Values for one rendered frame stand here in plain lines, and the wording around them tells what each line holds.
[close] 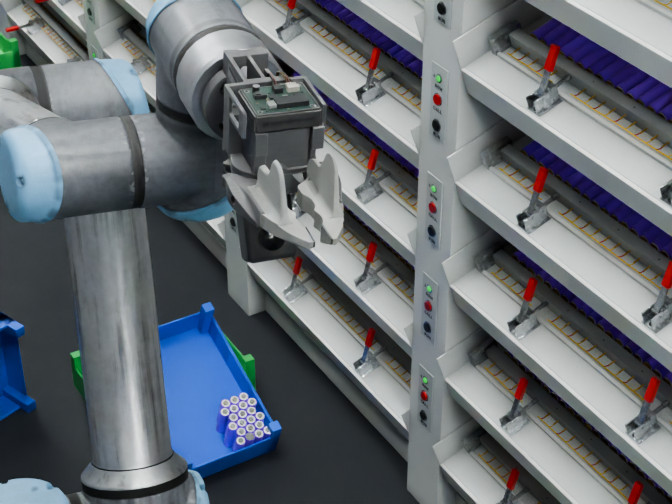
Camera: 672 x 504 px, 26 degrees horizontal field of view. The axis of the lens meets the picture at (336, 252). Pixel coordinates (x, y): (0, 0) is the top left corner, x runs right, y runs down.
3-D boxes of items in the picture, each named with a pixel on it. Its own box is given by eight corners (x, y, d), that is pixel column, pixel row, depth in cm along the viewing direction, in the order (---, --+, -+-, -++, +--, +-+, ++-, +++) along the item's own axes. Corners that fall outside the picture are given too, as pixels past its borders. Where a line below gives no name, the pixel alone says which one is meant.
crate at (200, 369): (276, 449, 271) (283, 428, 265) (177, 488, 263) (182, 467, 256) (205, 323, 285) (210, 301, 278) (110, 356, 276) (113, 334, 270)
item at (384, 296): (418, 364, 247) (397, 311, 238) (250, 201, 290) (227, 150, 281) (512, 298, 252) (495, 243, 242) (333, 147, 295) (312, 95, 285)
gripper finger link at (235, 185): (242, 214, 114) (216, 158, 121) (241, 230, 115) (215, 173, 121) (300, 208, 115) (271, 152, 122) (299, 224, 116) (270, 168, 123)
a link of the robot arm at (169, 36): (232, 61, 145) (235, -33, 139) (272, 121, 135) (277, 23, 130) (140, 71, 142) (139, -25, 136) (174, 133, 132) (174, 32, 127)
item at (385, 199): (422, 274, 237) (400, 214, 227) (247, 118, 280) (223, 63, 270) (519, 207, 241) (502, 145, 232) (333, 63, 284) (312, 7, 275)
